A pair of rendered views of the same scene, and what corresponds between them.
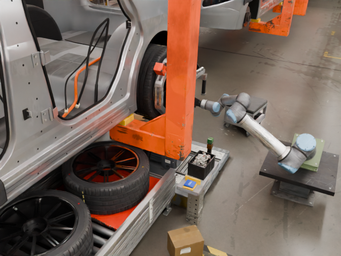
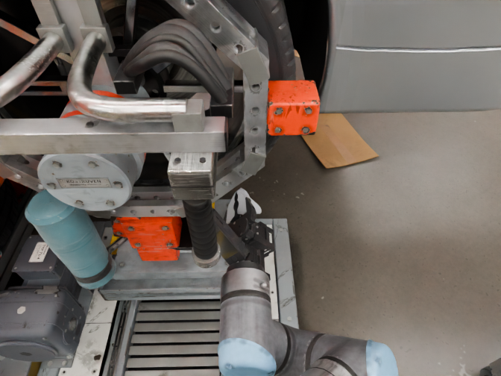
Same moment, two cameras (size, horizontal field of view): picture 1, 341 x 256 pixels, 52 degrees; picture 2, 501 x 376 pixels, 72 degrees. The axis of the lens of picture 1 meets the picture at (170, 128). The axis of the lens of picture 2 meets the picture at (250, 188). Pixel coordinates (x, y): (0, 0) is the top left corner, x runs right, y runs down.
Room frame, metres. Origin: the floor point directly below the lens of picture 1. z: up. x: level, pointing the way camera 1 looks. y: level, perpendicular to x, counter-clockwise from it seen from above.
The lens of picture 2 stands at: (2.89, -0.57, 1.22)
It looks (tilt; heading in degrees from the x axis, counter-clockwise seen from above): 48 degrees down; 63
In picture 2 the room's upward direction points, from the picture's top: straight up
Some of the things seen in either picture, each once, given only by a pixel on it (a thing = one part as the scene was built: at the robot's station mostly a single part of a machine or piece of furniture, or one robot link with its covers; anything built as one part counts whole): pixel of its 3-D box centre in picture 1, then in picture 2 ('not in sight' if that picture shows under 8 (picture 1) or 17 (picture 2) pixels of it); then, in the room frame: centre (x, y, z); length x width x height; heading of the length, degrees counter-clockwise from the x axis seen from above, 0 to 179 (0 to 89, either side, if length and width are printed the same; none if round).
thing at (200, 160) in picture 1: (201, 164); not in sight; (2.19, -0.25, 0.51); 0.20 x 0.14 x 0.13; 151
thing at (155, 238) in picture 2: not in sight; (158, 218); (2.92, 0.03, 0.48); 0.16 x 0.12 x 0.17; 64
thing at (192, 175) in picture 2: (201, 75); (194, 159); (2.97, -0.26, 0.93); 0.09 x 0.05 x 0.05; 64
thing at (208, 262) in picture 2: (203, 86); (201, 226); (2.96, -0.29, 0.83); 0.04 x 0.04 x 0.16
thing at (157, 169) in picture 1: (158, 159); (65, 286); (2.61, 0.10, 0.26); 0.42 x 0.18 x 0.35; 64
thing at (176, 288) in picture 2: not in sight; (183, 247); (2.98, 0.15, 0.13); 0.50 x 0.36 x 0.10; 154
